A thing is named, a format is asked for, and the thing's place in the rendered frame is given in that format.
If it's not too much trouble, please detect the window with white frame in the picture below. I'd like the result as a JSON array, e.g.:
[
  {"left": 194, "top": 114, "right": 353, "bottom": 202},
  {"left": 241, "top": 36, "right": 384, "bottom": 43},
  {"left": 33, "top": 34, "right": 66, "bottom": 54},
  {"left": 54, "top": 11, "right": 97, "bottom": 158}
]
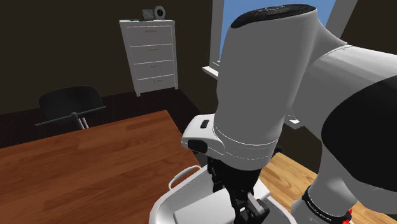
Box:
[{"left": 202, "top": 0, "right": 358, "bottom": 129}]

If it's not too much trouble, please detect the brown wooden table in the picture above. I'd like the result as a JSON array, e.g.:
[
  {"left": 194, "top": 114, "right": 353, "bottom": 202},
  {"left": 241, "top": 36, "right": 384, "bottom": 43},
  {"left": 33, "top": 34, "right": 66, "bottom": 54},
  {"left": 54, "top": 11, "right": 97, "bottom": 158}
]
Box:
[{"left": 0, "top": 109, "right": 202, "bottom": 224}]

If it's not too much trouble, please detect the white tray with handles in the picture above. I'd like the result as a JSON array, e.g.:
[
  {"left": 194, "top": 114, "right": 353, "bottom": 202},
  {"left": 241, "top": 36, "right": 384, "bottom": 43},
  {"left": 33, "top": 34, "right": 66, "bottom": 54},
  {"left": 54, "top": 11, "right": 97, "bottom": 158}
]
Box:
[{"left": 148, "top": 164, "right": 299, "bottom": 224}]

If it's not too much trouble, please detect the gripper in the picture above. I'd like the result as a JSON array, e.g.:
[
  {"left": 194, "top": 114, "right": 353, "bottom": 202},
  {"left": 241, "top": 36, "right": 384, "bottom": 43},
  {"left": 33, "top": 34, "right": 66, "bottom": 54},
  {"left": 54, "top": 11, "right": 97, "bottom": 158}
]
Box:
[{"left": 206, "top": 156, "right": 271, "bottom": 224}]

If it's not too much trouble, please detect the black chair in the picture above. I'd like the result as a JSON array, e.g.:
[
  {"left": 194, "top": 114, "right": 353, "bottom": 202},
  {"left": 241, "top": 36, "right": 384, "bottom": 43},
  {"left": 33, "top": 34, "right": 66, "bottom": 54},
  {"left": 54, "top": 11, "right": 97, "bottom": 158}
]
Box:
[{"left": 34, "top": 85, "right": 106, "bottom": 130}]

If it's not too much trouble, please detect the white chest of drawers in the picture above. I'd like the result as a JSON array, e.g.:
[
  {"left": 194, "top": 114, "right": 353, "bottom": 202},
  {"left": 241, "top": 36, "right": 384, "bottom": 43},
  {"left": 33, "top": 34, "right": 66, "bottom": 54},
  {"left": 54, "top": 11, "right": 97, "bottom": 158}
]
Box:
[{"left": 118, "top": 5, "right": 179, "bottom": 97}]

